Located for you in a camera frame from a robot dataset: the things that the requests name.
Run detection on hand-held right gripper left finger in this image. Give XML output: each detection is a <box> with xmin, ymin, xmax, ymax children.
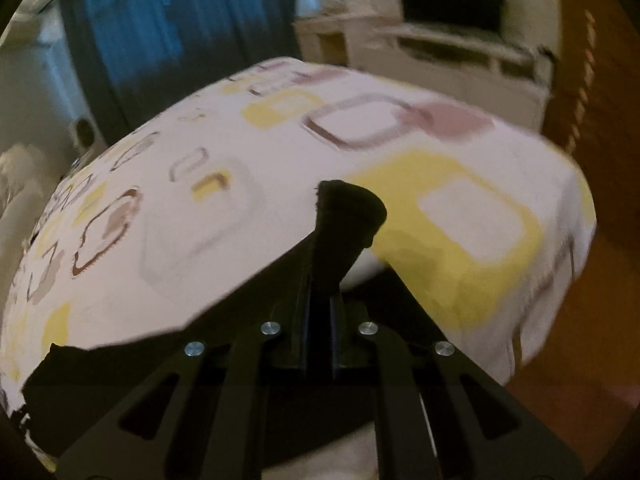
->
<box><xmin>57</xmin><ymin>280</ymin><xmax>319</xmax><ymax>480</ymax></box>

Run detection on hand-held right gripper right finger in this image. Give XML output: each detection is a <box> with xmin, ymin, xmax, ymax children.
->
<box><xmin>329</xmin><ymin>294</ymin><xmax>587</xmax><ymax>480</ymax></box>

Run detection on black pants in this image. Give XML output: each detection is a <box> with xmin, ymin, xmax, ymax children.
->
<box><xmin>20</xmin><ymin>179</ymin><xmax>451</xmax><ymax>466</ymax></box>

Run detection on patterned white yellow bedsheet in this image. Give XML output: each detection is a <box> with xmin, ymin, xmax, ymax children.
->
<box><xmin>0</xmin><ymin>57</ymin><xmax>598</xmax><ymax>480</ymax></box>

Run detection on white tv cabinet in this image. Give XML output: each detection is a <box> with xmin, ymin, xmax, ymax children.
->
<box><xmin>294</xmin><ymin>10</ymin><xmax>552</xmax><ymax>131</ymax></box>

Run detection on blue curtain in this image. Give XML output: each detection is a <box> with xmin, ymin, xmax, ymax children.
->
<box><xmin>59</xmin><ymin>0</ymin><xmax>321</xmax><ymax>133</ymax></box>

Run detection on wooden door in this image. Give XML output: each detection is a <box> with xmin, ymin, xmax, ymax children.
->
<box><xmin>542</xmin><ymin>0</ymin><xmax>637</xmax><ymax>161</ymax></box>

